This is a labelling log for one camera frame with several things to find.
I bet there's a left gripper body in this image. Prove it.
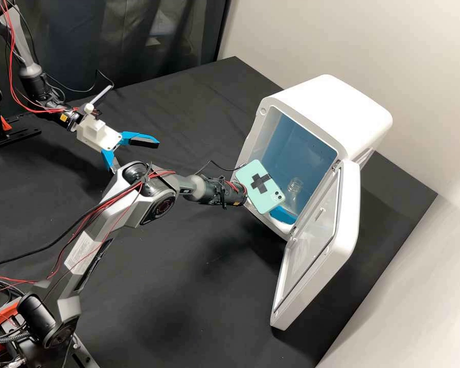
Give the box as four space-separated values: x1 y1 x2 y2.
76 114 123 152

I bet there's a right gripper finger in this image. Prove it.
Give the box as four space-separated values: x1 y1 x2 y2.
269 206 298 227

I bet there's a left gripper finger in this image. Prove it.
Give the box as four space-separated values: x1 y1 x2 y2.
118 130 161 150
101 147 120 174

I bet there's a clear flask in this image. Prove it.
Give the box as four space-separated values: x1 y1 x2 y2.
279 176 312 220

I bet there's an incubator door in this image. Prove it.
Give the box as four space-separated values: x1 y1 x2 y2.
269 158 361 331

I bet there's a white incubator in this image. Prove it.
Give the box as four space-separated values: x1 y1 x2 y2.
242 74 393 239

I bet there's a right wrist camera phone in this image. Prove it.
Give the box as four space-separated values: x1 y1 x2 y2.
234 158 287 216

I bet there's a black cable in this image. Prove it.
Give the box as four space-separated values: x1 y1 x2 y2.
196 159 243 178
45 68 114 94

